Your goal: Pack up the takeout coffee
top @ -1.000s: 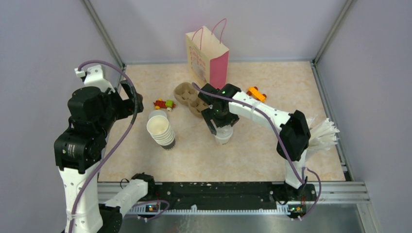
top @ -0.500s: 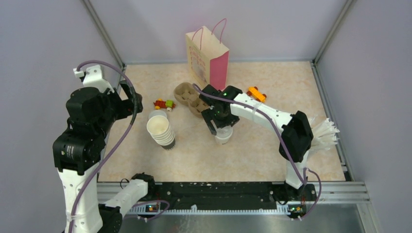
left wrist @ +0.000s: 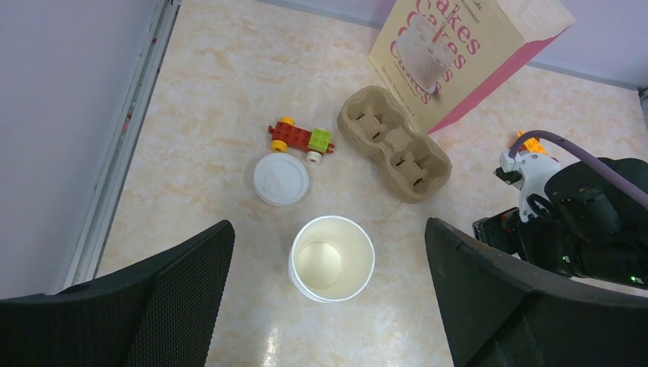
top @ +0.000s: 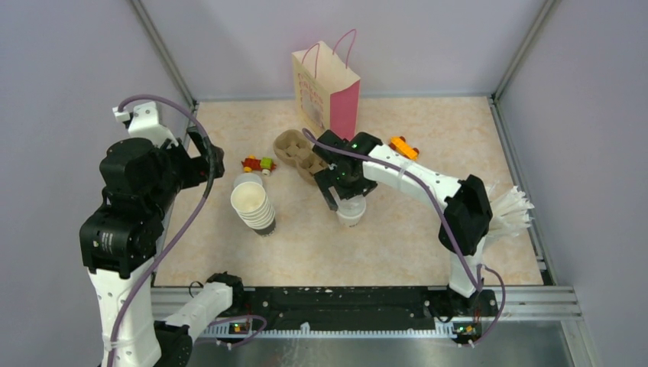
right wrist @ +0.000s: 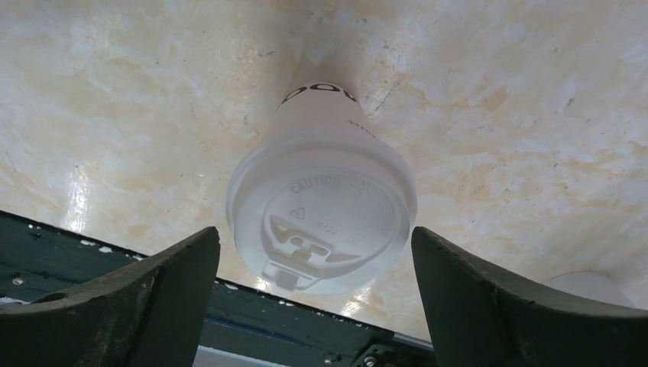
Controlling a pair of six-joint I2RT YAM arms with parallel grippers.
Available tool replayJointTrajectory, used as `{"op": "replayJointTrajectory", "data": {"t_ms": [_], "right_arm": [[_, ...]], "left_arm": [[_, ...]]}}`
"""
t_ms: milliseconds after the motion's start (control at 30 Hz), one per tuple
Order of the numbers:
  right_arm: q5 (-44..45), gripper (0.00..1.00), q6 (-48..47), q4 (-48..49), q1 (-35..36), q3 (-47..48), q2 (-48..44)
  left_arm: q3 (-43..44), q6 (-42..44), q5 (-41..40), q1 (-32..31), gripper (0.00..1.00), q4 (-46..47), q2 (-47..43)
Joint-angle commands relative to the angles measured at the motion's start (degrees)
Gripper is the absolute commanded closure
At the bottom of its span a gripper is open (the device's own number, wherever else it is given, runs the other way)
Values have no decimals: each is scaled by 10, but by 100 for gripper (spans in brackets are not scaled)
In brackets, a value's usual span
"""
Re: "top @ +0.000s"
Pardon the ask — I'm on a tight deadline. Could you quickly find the red toy brick car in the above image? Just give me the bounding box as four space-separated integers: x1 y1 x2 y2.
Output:
241 155 277 176

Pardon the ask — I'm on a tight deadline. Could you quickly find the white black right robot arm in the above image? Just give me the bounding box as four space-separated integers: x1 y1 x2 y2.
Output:
302 128 494 315

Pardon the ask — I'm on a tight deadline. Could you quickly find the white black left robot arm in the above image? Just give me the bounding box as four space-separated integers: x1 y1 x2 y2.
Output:
79 95 245 366

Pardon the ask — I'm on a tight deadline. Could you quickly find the yellow toy brick car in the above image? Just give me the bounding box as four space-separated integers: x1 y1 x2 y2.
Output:
388 136 420 161

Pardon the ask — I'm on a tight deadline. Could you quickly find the pink paper gift bag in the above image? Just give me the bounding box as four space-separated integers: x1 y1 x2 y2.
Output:
291 28 361 140

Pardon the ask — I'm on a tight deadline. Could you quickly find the white paper coffee cup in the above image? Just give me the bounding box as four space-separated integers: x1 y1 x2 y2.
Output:
336 208 366 228

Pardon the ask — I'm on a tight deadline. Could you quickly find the brown cardboard cup carrier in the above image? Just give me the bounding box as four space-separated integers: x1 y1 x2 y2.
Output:
273 129 329 186

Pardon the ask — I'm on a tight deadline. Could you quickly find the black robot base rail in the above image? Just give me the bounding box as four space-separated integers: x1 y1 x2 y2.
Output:
221 286 497 331

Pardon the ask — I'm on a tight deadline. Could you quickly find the white plastic cup lid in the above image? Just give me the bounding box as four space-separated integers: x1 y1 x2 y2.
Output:
337 195 367 217

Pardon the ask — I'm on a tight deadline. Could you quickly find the stack of paper cups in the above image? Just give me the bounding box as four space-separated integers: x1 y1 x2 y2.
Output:
230 181 277 236

